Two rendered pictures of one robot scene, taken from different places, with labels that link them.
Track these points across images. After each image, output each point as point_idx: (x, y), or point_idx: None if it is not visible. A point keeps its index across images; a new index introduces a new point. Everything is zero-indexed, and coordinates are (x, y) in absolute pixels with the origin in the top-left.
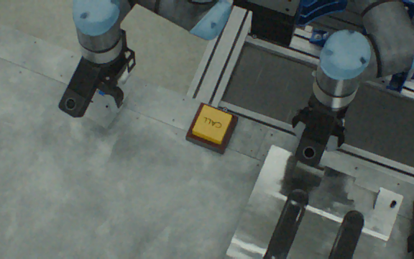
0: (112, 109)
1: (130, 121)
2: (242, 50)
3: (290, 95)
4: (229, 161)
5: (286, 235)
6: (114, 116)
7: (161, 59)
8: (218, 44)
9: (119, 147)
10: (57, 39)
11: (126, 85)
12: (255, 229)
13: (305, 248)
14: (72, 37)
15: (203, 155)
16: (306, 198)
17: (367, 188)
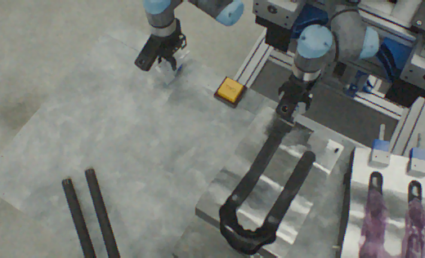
0: (171, 72)
1: (182, 82)
2: (265, 64)
3: None
4: (238, 113)
5: (264, 160)
6: (173, 78)
7: (221, 67)
8: (252, 59)
9: (173, 96)
10: None
11: (181, 58)
12: (245, 153)
13: (275, 170)
14: None
15: (222, 108)
16: (280, 140)
17: (321, 139)
